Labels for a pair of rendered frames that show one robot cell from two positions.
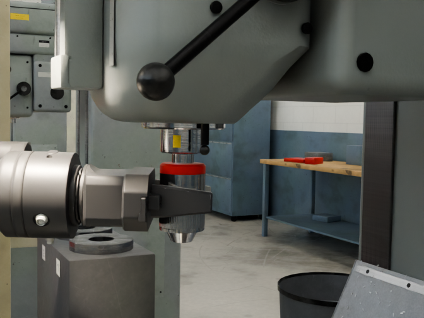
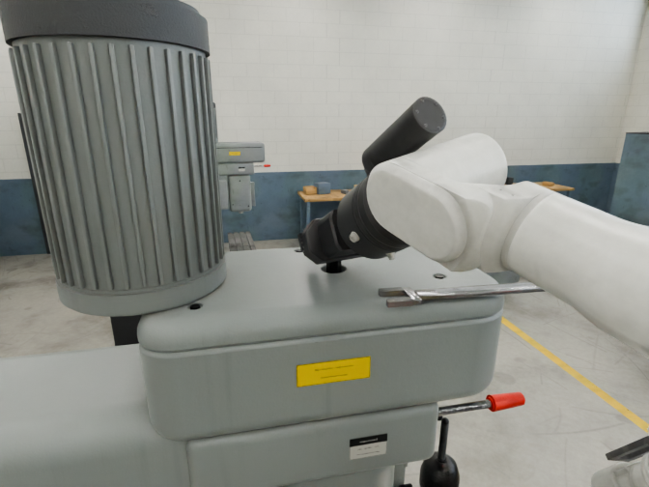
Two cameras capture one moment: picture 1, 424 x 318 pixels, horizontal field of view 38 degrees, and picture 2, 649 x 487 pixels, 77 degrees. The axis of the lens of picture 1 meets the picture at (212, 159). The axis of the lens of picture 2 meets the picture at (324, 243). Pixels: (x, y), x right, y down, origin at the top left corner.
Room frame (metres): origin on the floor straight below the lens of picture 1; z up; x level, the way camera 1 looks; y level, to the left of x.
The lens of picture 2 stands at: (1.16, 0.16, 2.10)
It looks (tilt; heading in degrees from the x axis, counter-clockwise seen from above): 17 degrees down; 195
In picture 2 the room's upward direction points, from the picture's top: straight up
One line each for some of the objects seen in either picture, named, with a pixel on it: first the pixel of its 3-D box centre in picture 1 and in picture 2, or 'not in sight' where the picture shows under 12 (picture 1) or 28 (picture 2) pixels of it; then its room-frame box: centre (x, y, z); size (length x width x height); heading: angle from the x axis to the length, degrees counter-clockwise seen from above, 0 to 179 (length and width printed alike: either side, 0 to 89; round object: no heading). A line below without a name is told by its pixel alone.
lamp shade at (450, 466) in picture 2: not in sight; (439, 471); (0.53, 0.21, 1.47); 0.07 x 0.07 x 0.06
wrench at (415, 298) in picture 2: not in sight; (478, 290); (0.67, 0.22, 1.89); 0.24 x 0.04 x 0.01; 114
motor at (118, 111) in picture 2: not in sight; (131, 158); (0.74, -0.19, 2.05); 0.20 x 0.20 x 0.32
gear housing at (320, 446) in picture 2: not in sight; (306, 394); (0.65, -0.01, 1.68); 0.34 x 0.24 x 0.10; 117
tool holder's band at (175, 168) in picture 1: (182, 168); not in sight; (0.63, 0.03, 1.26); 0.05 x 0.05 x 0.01
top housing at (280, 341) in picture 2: not in sight; (323, 319); (0.63, 0.02, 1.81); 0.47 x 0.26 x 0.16; 117
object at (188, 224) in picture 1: (182, 200); not in sight; (0.63, 0.03, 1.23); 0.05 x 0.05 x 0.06
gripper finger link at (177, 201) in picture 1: (180, 202); not in sight; (0.60, 0.03, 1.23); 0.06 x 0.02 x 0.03; 92
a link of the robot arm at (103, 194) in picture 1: (93, 198); not in sight; (0.62, 0.12, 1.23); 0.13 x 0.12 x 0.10; 2
